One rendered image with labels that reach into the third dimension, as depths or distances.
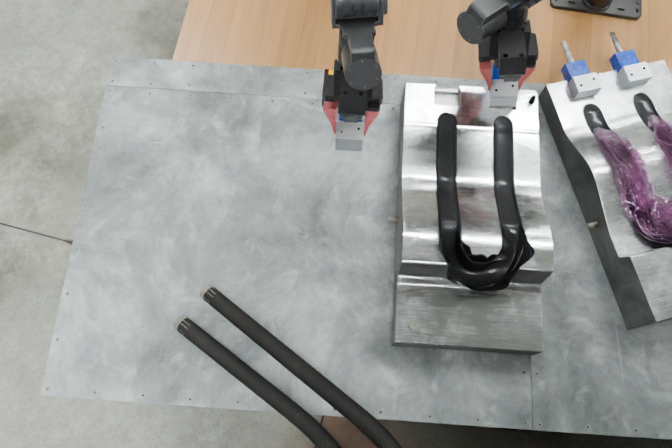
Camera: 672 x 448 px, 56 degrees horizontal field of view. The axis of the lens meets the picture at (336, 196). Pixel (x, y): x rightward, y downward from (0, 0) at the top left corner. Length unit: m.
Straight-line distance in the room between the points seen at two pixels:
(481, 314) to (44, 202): 1.57
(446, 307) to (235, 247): 0.42
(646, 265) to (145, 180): 0.95
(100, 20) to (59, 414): 1.38
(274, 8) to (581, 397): 1.01
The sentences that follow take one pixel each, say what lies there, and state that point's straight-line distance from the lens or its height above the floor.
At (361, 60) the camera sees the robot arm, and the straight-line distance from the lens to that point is 0.95.
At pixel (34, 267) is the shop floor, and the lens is 2.24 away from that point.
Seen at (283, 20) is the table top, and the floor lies 0.80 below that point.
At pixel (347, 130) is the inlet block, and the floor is 0.96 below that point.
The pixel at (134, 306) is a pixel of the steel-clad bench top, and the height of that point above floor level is 0.80.
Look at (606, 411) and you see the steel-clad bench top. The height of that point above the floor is 0.80.
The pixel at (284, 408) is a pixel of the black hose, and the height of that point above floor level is 0.87.
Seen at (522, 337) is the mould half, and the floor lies 0.86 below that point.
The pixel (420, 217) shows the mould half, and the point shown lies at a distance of 1.12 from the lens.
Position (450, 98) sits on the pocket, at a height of 0.86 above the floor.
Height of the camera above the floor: 1.98
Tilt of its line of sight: 71 degrees down
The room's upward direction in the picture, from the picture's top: 2 degrees clockwise
